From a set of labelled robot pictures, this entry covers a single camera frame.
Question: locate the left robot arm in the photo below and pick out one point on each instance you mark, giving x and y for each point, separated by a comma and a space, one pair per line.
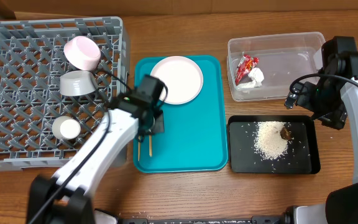
67, 196

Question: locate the grey bowl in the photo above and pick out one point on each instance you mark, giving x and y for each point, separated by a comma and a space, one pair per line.
77, 83

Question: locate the grey dish rack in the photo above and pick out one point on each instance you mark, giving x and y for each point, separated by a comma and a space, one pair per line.
31, 64

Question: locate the white napkin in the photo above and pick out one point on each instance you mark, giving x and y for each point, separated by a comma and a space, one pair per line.
256, 78

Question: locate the teal serving tray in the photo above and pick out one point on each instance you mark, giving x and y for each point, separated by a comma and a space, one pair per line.
195, 136

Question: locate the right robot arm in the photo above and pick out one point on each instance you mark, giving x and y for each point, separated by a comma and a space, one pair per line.
341, 206

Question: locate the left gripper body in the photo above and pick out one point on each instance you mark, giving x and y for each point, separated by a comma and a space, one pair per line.
156, 125

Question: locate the clear plastic bin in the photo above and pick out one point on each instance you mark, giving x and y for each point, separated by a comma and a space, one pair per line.
282, 59

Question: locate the large white plate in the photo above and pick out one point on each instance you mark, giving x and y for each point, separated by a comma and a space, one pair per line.
183, 78

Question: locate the small white plate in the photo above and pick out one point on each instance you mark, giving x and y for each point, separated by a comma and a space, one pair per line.
83, 53

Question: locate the pile of rice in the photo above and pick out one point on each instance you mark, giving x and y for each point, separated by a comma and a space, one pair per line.
268, 142

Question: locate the white cup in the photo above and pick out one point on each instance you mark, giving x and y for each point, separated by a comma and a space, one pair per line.
65, 127

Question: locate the wooden chopstick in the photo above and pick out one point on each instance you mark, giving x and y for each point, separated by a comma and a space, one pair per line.
138, 149
150, 146

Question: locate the black tray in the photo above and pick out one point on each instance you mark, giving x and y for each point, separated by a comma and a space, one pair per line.
302, 156

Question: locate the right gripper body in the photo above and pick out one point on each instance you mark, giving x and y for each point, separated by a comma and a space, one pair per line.
330, 119

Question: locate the red snack wrapper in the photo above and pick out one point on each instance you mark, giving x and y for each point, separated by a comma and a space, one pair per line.
246, 64

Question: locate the brown food scrap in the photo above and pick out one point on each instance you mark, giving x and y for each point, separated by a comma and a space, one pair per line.
285, 134

